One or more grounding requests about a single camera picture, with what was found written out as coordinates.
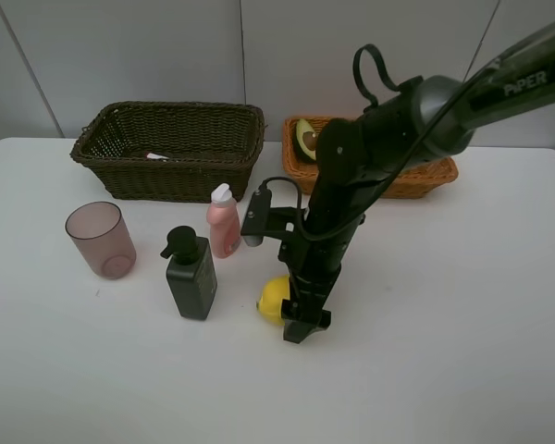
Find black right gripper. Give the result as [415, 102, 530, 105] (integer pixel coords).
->
[279, 179, 368, 344]

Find yellow lemon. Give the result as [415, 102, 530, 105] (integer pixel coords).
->
[256, 275, 290, 327]

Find halved avocado with pit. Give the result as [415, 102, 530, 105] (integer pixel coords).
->
[292, 118, 318, 163]

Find white marker pink caps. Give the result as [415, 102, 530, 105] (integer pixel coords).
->
[146, 153, 169, 161]

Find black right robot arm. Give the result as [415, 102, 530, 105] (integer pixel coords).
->
[280, 22, 555, 343]

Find dark green pump bottle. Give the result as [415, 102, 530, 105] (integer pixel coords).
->
[160, 226, 217, 321]

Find pink squeeze bottle white cap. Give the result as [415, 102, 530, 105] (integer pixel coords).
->
[206, 183, 241, 259]

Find translucent pink plastic cup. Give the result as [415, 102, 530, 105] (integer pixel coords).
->
[65, 201, 137, 279]

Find dark brown wicker basket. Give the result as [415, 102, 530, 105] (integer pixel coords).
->
[70, 101, 265, 204]

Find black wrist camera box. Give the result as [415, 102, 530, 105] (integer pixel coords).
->
[240, 187, 298, 247]

